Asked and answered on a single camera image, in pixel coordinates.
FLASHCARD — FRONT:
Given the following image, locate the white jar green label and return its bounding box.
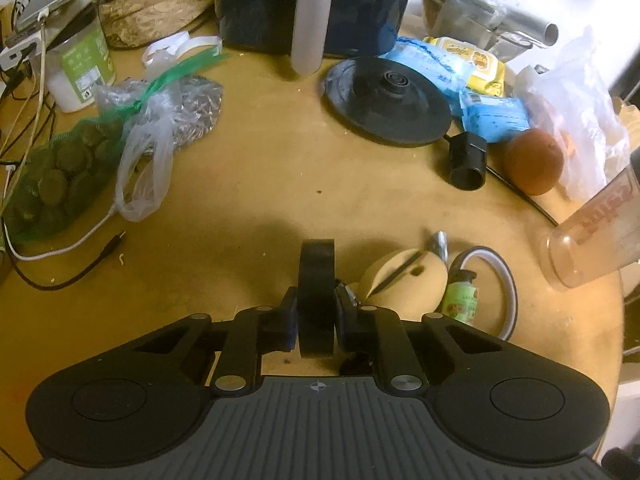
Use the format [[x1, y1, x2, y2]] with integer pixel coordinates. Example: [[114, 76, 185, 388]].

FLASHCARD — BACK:
[[45, 2, 117, 113]]

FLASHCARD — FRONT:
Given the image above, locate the orange fruit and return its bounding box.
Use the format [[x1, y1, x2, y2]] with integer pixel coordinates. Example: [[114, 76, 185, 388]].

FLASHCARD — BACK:
[[503, 128, 565, 196]]

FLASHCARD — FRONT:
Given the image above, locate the beige round slotted block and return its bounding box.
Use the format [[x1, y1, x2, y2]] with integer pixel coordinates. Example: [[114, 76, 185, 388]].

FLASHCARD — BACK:
[[350, 249, 449, 322]]

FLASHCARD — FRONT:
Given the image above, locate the black usb cable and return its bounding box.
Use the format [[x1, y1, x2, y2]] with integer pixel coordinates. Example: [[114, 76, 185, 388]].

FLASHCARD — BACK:
[[10, 231, 127, 292]]

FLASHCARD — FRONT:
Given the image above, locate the black power plug with cord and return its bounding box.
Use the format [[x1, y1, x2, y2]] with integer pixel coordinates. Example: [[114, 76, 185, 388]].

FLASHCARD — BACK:
[[440, 131, 560, 226]]

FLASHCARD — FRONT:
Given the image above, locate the small green bottle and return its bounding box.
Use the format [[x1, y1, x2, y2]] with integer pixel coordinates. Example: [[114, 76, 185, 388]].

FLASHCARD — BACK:
[[440, 270, 482, 326]]

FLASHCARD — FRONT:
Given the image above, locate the black tape roll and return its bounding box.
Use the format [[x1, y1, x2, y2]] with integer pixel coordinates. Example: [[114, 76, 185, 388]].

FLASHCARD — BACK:
[[298, 239, 337, 359]]

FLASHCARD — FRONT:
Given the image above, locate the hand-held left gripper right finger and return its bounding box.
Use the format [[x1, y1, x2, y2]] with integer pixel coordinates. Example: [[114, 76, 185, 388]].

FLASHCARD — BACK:
[[334, 285, 516, 395]]

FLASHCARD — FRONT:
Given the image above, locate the large blue wipes packet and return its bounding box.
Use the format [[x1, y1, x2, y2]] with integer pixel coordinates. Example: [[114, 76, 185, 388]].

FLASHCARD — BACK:
[[380, 36, 476, 111]]

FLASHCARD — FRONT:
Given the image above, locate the black kettle base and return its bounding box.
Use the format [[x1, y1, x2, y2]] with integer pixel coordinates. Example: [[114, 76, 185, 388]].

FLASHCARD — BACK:
[[324, 56, 452, 147]]

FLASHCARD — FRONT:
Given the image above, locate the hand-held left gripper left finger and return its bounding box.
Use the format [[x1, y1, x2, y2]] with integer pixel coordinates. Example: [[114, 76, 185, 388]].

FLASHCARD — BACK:
[[102, 287, 300, 396]]

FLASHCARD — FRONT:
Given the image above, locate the dark blue air fryer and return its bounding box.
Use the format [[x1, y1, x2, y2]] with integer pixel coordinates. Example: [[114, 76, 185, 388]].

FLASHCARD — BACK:
[[215, 0, 420, 77]]

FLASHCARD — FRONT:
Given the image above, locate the cardboard tube roll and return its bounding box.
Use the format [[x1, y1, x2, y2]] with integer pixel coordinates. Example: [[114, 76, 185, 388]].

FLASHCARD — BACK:
[[495, 5, 560, 48]]

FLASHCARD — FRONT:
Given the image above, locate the white plastic bag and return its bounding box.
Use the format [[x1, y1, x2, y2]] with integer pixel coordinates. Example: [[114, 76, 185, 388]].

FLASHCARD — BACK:
[[515, 25, 631, 203]]

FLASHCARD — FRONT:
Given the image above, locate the smartphone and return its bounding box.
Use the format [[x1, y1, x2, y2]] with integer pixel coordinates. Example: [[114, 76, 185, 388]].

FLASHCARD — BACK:
[[15, 0, 83, 31]]

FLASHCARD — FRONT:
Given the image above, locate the thin ring tape roll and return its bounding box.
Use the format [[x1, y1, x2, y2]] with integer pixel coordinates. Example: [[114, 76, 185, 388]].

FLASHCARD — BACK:
[[447, 247, 518, 341]]

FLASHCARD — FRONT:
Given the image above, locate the yellow wipes packet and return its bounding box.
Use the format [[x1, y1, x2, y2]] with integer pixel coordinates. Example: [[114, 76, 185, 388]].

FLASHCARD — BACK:
[[422, 35, 507, 98]]

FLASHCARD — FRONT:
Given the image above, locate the clear bag of sunflower seeds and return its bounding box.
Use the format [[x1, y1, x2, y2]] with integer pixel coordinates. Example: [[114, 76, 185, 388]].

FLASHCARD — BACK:
[[95, 74, 224, 222]]

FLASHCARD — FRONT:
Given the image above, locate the glass bowl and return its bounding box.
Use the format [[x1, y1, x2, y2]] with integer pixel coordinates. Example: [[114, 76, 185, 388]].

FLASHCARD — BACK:
[[417, 0, 533, 63]]

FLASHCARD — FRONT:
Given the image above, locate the green mesh bag of chestnuts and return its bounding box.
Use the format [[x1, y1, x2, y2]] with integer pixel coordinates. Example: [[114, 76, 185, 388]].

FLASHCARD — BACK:
[[2, 50, 226, 245]]

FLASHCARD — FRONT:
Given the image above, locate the small silver metal piece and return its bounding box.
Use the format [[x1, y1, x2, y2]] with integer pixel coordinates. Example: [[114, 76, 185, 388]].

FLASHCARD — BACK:
[[427, 231, 449, 263]]

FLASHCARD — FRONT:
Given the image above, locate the small blue wipes packet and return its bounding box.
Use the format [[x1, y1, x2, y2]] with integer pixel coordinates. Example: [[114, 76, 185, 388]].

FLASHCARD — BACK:
[[459, 89, 531, 143]]

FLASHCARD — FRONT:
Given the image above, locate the clear shaker bottle grey lid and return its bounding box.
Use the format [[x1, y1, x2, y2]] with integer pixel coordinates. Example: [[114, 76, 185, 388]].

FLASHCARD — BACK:
[[539, 150, 640, 292]]

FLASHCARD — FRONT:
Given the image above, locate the white ribbon strap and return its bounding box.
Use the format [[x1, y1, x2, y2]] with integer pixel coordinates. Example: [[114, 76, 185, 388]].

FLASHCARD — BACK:
[[142, 31, 222, 68]]

